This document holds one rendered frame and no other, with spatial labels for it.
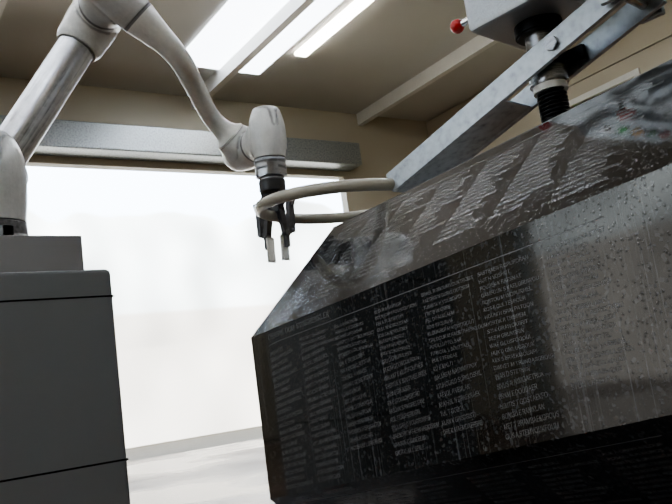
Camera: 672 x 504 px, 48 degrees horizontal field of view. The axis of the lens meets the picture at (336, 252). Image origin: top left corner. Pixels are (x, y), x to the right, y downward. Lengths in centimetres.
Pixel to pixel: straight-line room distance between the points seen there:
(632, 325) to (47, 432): 111
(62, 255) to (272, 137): 73
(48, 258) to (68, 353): 20
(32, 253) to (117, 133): 662
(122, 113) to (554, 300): 789
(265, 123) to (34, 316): 87
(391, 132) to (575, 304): 961
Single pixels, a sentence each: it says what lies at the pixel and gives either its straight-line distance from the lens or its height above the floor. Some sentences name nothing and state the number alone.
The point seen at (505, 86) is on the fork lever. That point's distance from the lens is 164.
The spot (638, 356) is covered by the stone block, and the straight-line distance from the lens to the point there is 96.
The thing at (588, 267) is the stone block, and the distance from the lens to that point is 99.
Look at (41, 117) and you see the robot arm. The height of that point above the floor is 126.
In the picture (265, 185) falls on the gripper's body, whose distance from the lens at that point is 211.
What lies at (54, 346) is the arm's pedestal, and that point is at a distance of 162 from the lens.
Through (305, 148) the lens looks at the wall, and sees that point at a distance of 923.
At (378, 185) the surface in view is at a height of 94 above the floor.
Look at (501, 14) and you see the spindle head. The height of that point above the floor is 117.
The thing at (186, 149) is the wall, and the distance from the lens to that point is 848.
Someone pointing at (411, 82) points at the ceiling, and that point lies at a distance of 944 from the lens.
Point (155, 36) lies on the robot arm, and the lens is 211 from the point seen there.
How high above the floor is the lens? 49
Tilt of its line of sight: 10 degrees up
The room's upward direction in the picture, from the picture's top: 8 degrees counter-clockwise
